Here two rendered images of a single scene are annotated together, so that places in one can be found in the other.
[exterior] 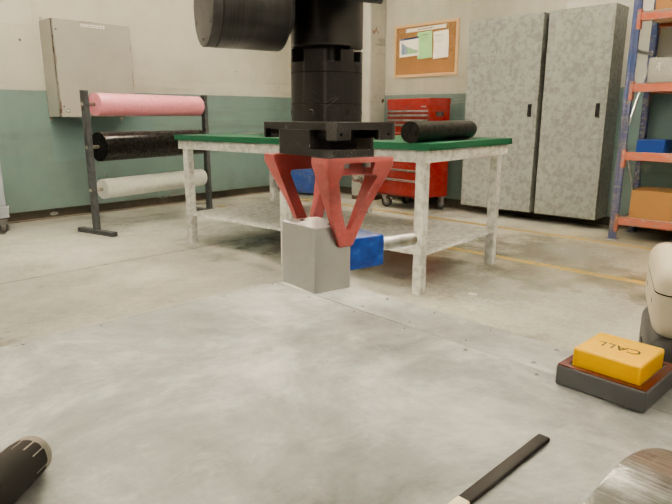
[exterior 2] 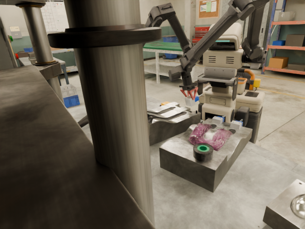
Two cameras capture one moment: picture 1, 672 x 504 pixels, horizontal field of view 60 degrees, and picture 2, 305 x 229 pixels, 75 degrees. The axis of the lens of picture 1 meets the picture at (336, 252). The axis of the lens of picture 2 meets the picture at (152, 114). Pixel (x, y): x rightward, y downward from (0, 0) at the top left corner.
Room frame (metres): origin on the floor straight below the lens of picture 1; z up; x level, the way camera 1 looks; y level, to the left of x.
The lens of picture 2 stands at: (-0.96, -0.44, 1.41)
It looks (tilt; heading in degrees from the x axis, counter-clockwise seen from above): 24 degrees down; 11
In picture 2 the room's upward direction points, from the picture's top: 3 degrees counter-clockwise
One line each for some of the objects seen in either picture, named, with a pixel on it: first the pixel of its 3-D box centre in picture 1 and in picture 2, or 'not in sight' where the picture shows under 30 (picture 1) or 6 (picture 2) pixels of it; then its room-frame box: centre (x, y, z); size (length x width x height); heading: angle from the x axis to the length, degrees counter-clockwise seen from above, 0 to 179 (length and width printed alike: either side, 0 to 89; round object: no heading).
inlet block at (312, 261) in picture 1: (359, 246); not in sight; (0.50, -0.02, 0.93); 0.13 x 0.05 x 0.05; 126
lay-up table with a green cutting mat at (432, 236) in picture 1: (328, 188); (170, 60); (4.42, 0.06, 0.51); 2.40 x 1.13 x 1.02; 50
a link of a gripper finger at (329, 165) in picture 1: (335, 187); not in sight; (0.47, 0.00, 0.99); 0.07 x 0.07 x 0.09; 36
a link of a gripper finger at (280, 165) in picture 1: (317, 184); not in sight; (0.49, 0.02, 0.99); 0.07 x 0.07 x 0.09; 36
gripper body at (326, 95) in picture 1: (326, 98); not in sight; (0.48, 0.01, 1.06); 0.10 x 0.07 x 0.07; 36
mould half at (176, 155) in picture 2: not in sight; (210, 141); (-0.07, -0.55, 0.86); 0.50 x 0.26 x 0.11; 150
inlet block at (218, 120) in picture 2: not in sight; (220, 119); (0.19, -0.63, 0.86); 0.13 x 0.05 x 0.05; 150
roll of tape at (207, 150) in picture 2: not in sight; (203, 151); (-0.27, -0.50, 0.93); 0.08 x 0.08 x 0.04
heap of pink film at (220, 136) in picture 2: not in sight; (209, 133); (-0.07, -0.54, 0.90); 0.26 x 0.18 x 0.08; 150
